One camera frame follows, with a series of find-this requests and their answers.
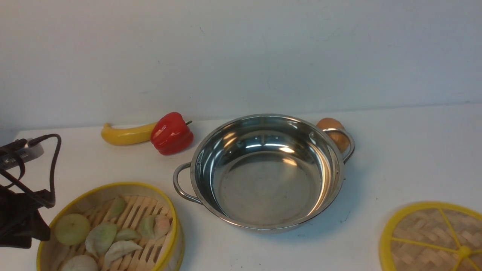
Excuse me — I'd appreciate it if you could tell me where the thin green dumpling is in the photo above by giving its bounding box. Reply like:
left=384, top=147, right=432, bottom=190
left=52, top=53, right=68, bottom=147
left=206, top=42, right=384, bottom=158
left=107, top=196, right=127, bottom=220

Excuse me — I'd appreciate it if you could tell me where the yellow woven bamboo steamer lid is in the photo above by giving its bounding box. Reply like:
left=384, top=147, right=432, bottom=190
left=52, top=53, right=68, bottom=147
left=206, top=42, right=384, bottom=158
left=378, top=202, right=482, bottom=271

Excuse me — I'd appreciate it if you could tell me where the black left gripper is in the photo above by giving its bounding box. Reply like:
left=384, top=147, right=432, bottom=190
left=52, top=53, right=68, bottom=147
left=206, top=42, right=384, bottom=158
left=0, top=186, right=52, bottom=249

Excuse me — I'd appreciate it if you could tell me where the pink green dumpling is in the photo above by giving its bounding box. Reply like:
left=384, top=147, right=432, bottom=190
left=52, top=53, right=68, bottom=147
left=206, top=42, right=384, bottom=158
left=138, top=215, right=171, bottom=240

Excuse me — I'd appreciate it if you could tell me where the black camera cable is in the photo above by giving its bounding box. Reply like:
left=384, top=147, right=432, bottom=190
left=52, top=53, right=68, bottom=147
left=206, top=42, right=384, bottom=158
left=0, top=134, right=62, bottom=208

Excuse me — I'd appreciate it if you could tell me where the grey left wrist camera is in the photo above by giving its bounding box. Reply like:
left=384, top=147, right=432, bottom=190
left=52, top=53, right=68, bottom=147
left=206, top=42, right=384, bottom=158
left=0, top=138, right=44, bottom=170

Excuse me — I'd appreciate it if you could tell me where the round green bun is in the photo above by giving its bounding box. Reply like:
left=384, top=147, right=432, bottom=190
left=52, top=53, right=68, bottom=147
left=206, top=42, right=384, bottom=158
left=54, top=214, right=91, bottom=246

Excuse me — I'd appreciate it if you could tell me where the small green dumpling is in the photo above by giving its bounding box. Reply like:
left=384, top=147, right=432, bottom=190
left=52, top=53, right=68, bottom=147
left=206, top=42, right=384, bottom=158
left=114, top=228, right=142, bottom=242

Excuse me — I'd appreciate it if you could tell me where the white round bun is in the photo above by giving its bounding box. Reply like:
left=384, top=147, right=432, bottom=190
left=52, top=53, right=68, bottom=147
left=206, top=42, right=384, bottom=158
left=60, top=254, right=98, bottom=271

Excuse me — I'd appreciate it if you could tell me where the white folded dumpling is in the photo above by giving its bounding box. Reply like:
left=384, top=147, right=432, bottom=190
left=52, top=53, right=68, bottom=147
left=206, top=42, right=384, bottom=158
left=104, top=241, right=143, bottom=267

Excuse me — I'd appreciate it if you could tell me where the yellow banana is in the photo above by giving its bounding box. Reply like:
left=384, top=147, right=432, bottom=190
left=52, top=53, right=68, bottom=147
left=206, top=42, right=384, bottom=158
left=101, top=122, right=156, bottom=146

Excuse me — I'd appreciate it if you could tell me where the red bell pepper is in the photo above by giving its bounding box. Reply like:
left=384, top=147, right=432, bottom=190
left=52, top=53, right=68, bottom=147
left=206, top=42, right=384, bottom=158
left=150, top=112, right=194, bottom=156

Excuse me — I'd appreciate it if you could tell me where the stainless steel pot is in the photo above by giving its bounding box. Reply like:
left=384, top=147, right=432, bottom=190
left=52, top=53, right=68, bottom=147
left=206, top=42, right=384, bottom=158
left=172, top=114, right=356, bottom=233

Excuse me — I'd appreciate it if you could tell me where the brown potato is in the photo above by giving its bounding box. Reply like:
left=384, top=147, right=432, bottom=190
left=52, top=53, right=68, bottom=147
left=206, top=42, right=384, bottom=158
left=316, top=117, right=351, bottom=154

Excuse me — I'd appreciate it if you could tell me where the large green dumpling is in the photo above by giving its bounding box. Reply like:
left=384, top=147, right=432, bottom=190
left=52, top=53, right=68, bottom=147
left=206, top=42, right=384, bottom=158
left=85, top=222, right=118, bottom=258

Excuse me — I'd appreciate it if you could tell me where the yellow rimmed bamboo steamer basket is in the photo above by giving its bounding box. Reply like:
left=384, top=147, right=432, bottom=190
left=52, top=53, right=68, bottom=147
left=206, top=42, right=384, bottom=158
left=50, top=182, right=185, bottom=271

